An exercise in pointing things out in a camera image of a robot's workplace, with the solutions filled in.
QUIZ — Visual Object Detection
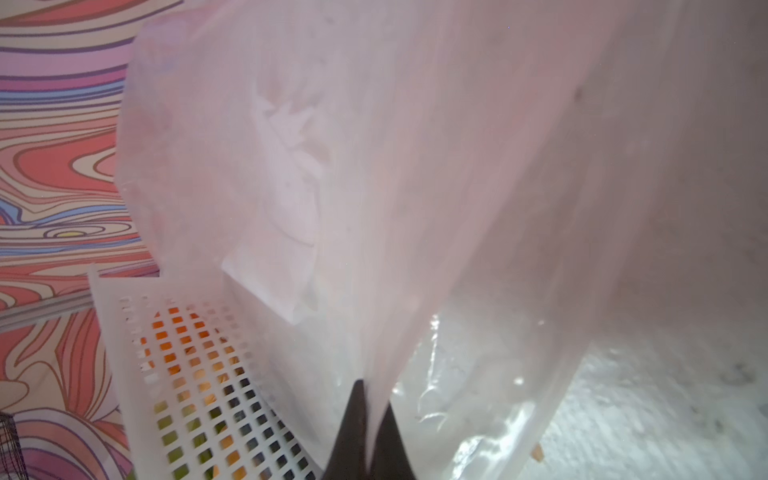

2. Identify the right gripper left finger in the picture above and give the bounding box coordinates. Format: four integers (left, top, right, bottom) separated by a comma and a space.
322, 379, 367, 480

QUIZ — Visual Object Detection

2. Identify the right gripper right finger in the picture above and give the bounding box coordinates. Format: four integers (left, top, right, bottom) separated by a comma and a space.
368, 405, 416, 480

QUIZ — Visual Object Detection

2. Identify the white plastic perforated basket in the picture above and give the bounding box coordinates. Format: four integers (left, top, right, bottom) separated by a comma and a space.
88, 270, 323, 479

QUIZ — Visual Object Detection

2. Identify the clear zip top bag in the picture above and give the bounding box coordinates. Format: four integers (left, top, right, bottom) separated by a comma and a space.
116, 1, 767, 479

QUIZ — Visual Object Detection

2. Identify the black wire basket left wall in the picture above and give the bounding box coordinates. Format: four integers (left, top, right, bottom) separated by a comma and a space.
0, 412, 29, 480

